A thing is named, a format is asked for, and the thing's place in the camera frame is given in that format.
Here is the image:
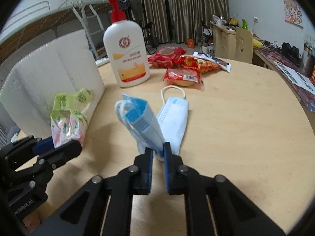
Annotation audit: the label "green bottle on desk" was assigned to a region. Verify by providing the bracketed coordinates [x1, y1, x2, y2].
[242, 19, 248, 30]

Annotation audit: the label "green floral tissue pack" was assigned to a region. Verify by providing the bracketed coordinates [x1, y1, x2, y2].
[50, 88, 95, 148]

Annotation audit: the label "printed paper sheet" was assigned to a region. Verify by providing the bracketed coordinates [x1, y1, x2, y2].
[274, 62, 314, 94]

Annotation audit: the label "orange snack bag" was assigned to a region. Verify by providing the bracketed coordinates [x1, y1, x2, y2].
[175, 55, 221, 74]

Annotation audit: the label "black headphones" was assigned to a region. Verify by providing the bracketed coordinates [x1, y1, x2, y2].
[280, 42, 300, 63]

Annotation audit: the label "dark blue snack wrapper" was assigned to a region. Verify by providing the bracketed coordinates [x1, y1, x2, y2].
[193, 52, 231, 73]

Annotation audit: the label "anime wall poster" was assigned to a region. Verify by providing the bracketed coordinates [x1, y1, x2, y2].
[283, 0, 303, 28]

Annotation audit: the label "white foam box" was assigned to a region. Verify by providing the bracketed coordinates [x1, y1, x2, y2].
[1, 30, 105, 138]

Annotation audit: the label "wooden desk with clutter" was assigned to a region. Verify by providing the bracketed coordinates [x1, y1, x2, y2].
[210, 16, 314, 112]

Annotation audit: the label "white lotion pump bottle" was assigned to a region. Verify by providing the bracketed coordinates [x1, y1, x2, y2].
[103, 0, 150, 88]

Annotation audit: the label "black folding chair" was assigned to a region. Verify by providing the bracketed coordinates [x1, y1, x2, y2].
[142, 22, 159, 55]

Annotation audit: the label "red snack packet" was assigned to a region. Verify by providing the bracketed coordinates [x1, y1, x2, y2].
[148, 46, 187, 68]

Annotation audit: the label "metal bunk bed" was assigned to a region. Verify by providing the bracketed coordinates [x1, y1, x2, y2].
[1, 0, 110, 63]

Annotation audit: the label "brown curtains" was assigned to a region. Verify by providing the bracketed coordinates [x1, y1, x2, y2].
[140, 0, 229, 43]

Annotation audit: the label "wooden chair smiley back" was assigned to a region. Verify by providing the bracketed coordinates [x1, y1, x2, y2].
[234, 27, 254, 64]

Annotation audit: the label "light blue face mask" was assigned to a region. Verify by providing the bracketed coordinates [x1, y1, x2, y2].
[157, 85, 189, 155]

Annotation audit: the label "red wrapped bread packet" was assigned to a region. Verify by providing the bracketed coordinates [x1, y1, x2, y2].
[162, 68, 203, 89]

